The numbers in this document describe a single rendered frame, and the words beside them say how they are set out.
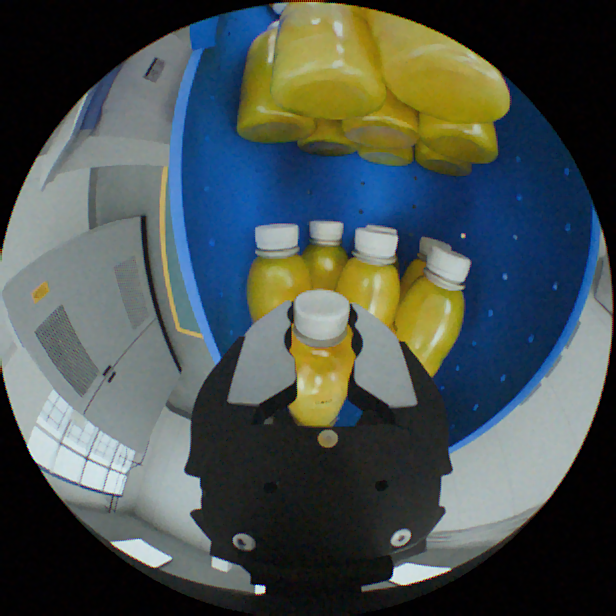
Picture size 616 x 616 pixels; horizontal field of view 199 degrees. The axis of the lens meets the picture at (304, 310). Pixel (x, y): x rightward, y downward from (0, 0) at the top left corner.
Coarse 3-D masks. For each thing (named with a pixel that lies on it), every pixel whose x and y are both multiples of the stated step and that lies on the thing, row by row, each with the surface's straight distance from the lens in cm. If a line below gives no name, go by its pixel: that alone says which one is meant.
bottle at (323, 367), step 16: (304, 336) 12; (304, 352) 13; (320, 352) 12; (336, 352) 13; (352, 352) 14; (304, 368) 13; (320, 368) 13; (336, 368) 13; (304, 384) 14; (320, 384) 14; (336, 384) 14; (304, 400) 16; (320, 400) 15; (336, 400) 17; (304, 416) 19; (320, 416) 19; (336, 416) 22
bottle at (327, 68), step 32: (288, 32) 16; (320, 32) 14; (352, 32) 15; (288, 64) 12; (320, 64) 11; (352, 64) 11; (288, 96) 13; (320, 96) 14; (352, 96) 14; (384, 96) 13
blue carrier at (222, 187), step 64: (192, 64) 16; (192, 128) 14; (512, 128) 27; (192, 192) 12; (256, 192) 20; (320, 192) 25; (384, 192) 27; (448, 192) 27; (512, 192) 24; (576, 192) 17; (192, 256) 11; (256, 256) 20; (512, 256) 22; (576, 256) 15; (512, 320) 20; (576, 320) 14; (448, 384) 28; (512, 384) 17
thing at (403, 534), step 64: (256, 448) 6; (320, 448) 6; (384, 448) 6; (192, 512) 7; (256, 512) 6; (320, 512) 6; (384, 512) 6; (256, 576) 6; (320, 576) 6; (384, 576) 7
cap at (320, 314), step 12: (300, 300) 12; (312, 300) 12; (324, 300) 12; (336, 300) 13; (300, 312) 11; (312, 312) 11; (324, 312) 11; (336, 312) 11; (348, 312) 12; (300, 324) 12; (312, 324) 11; (324, 324) 11; (336, 324) 11; (312, 336) 12; (324, 336) 12; (336, 336) 12
